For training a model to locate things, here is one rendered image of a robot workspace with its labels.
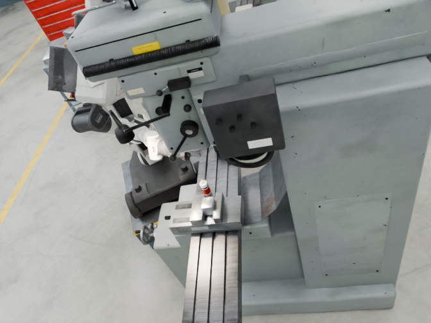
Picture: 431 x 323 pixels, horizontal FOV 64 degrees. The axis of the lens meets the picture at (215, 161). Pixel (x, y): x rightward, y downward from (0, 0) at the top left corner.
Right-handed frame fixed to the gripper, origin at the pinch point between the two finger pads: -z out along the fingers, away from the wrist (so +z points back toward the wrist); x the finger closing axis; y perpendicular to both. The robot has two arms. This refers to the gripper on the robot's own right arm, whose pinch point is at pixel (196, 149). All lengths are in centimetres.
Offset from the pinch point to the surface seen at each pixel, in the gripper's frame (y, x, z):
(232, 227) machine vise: 30.2, -18.9, -16.7
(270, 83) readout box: -49, -19, -47
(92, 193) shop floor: 126, 41, 179
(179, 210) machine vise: 26.5, -17.3, 10.9
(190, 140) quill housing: -14.5, -8.6, -5.6
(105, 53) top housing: -59, -15, 6
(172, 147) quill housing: -12.4, -11.3, 2.1
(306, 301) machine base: 105, -17, -44
